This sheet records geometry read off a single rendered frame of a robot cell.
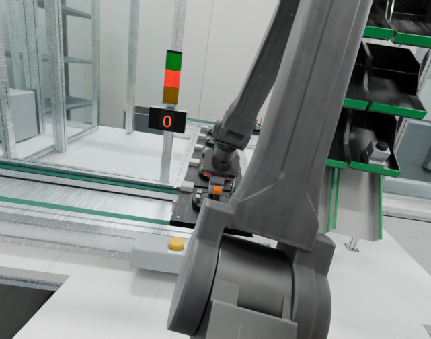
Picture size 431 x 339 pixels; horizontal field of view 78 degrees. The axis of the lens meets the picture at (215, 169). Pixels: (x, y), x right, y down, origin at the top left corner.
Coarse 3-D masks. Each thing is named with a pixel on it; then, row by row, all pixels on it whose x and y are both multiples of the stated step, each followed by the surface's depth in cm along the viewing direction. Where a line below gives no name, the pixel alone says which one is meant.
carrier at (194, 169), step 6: (192, 162) 118; (198, 162) 118; (192, 168) 116; (198, 168) 117; (186, 174) 108; (192, 174) 109; (198, 174) 109; (240, 174) 118; (186, 180) 103; (192, 180) 104; (198, 180) 105; (204, 180) 106; (228, 180) 108; (240, 180) 111; (198, 186) 100; (204, 186) 101; (228, 186) 104
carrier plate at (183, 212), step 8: (184, 192) 93; (192, 192) 94; (224, 192) 98; (184, 200) 88; (176, 208) 83; (184, 208) 84; (192, 208) 84; (176, 216) 79; (184, 216) 79; (192, 216) 80; (176, 224) 77; (184, 224) 77; (192, 224) 77; (224, 232) 77; (232, 232) 77; (240, 232) 77
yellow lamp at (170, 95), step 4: (164, 88) 85; (168, 88) 84; (172, 88) 84; (176, 88) 85; (164, 92) 85; (168, 92) 84; (172, 92) 84; (176, 92) 85; (164, 96) 85; (168, 96) 85; (172, 96) 85; (176, 96) 86; (164, 100) 86; (168, 100) 85; (172, 100) 85; (176, 100) 86
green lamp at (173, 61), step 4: (168, 52) 81; (168, 56) 81; (172, 56) 81; (176, 56) 81; (180, 56) 82; (168, 60) 81; (172, 60) 81; (176, 60) 81; (180, 60) 82; (168, 64) 82; (172, 64) 81; (176, 64) 82; (180, 64) 83; (168, 68) 82; (172, 68) 82; (176, 68) 82; (180, 68) 83
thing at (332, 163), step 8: (344, 112) 82; (344, 120) 80; (336, 128) 85; (344, 128) 79; (336, 136) 83; (344, 136) 78; (336, 144) 80; (336, 152) 77; (344, 152) 74; (328, 160) 72; (336, 160) 75; (344, 160) 73
